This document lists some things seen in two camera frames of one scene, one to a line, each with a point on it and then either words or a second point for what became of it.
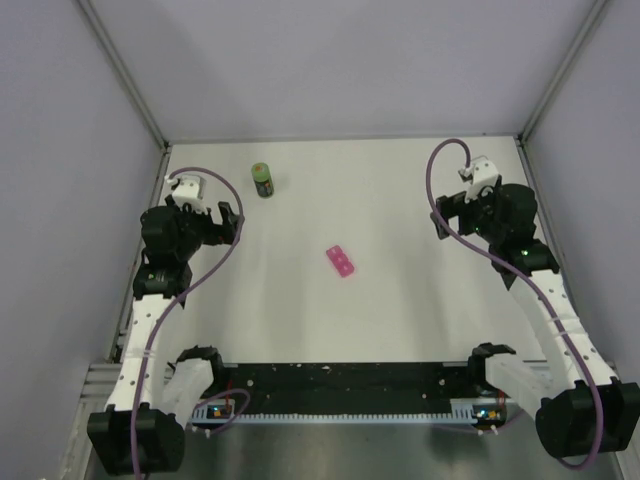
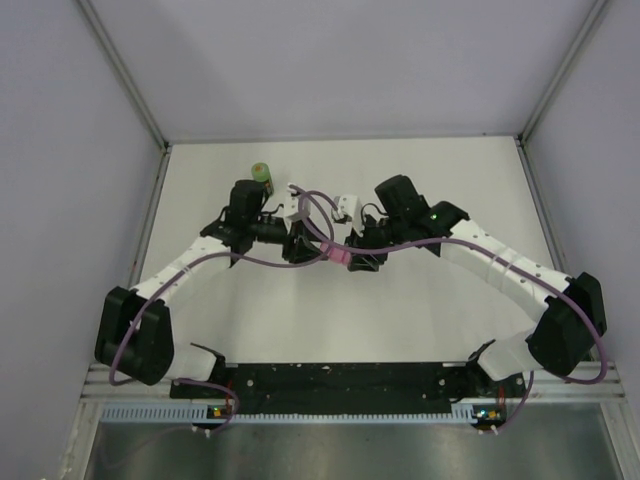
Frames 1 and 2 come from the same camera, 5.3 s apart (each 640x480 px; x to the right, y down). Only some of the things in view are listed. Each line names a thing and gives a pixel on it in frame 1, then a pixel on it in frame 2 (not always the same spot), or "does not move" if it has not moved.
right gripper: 456,206 -> 364,261
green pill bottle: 262,178 does not move
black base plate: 345,388 does not move
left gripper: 217,233 -> 303,250
